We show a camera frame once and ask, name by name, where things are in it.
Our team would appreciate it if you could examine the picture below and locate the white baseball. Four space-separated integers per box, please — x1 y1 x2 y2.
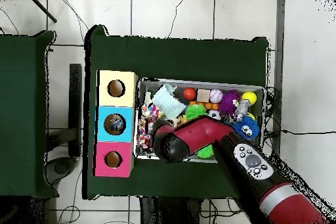
209 89 224 104

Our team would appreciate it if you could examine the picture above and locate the multicoloured rope toy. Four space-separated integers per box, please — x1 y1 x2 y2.
137 121 156 151

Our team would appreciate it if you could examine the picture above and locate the red maraca rattle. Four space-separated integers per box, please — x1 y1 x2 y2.
182 87 198 101

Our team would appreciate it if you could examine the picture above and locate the yellow ball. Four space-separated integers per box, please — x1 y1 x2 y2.
241 91 258 105

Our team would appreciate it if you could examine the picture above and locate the black white soccer ball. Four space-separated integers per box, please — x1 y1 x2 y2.
207 109 221 121

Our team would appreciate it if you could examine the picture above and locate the grey round stand base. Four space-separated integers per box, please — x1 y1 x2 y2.
46 155 77 184

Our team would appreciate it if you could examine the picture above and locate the dark green side cloth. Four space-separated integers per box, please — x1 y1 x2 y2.
0 29 58 200

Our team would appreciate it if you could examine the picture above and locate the purple monster toy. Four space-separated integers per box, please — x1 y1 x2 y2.
217 90 240 116

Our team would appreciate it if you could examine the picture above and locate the green spiky ball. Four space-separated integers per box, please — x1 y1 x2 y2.
196 144 215 160
184 104 208 121

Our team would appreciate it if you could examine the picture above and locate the dark green tablecloth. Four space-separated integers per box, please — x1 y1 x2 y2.
83 24 270 206

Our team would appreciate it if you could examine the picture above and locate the blue spiky ball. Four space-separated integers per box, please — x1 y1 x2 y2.
233 118 261 141

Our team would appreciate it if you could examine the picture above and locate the clear shallow mesh bin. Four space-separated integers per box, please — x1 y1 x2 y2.
133 79 266 164

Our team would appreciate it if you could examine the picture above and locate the black rod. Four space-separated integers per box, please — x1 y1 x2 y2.
23 0 58 24

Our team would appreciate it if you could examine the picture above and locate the black panel stand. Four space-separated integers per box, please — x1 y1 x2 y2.
68 63 84 158

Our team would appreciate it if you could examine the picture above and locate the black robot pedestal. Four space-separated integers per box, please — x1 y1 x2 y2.
139 197 211 224

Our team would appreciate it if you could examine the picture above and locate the wooden box with three holes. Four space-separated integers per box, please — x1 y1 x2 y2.
94 70 139 178

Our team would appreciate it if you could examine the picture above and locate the silver toy robot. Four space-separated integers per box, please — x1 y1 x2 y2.
233 99 252 122

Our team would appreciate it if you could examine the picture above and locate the flat wooden block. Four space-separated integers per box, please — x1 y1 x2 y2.
196 89 211 103

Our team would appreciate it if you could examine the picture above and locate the mint knitted cloth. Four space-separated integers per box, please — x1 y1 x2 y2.
152 83 187 121

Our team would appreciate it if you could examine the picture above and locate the multicoloured patterned cloth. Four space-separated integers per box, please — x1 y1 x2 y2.
140 102 163 122

